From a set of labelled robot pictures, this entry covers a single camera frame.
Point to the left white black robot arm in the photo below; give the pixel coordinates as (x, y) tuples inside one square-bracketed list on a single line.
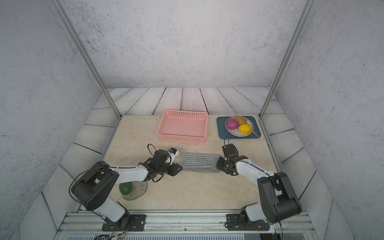
[(92, 188)]

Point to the pink plastic basket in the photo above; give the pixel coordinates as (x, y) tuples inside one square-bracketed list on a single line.
[(183, 126)]

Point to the aluminium frame post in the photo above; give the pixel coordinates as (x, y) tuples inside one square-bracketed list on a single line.
[(68, 26), (288, 54)]

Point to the aluminium front rail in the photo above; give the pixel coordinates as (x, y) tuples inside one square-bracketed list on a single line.
[(183, 225)]

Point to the grey striped dishcloth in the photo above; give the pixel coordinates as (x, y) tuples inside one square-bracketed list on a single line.
[(200, 162)]

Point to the yellow lemon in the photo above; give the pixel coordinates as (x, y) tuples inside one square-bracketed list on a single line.
[(245, 128)]

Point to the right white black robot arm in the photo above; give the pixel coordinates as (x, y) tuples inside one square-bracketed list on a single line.
[(278, 199)]

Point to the right aluminium frame post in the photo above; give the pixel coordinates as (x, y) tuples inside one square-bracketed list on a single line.
[(288, 54)]

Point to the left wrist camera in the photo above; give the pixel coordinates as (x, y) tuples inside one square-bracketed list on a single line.
[(162, 157)]

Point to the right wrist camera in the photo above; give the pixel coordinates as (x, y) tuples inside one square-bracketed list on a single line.
[(230, 151)]

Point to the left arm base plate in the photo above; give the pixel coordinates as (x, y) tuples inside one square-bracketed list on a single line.
[(128, 222)]

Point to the teal tray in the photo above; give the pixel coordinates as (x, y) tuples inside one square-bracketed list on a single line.
[(224, 134)]

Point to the purple round fruit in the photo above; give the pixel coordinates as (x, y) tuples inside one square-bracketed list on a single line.
[(232, 123)]

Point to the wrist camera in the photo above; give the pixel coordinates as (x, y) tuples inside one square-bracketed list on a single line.
[(230, 151), (162, 157)]

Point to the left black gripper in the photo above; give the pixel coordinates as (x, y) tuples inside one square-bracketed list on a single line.
[(175, 167)]

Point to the orange brown fruit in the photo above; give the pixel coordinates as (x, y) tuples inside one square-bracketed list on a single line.
[(241, 120)]

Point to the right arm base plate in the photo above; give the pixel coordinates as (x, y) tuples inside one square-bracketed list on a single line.
[(240, 222)]

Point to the translucent glass bowl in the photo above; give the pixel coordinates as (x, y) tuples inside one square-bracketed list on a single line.
[(139, 189)]

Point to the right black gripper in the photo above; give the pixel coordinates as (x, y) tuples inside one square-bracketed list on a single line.
[(218, 164)]

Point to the green ball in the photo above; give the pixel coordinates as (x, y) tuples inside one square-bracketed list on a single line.
[(126, 188)]

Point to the patterned round plate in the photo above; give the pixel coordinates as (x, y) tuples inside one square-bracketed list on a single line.
[(236, 132)]

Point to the left aluminium frame post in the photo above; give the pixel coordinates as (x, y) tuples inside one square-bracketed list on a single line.
[(68, 26)]

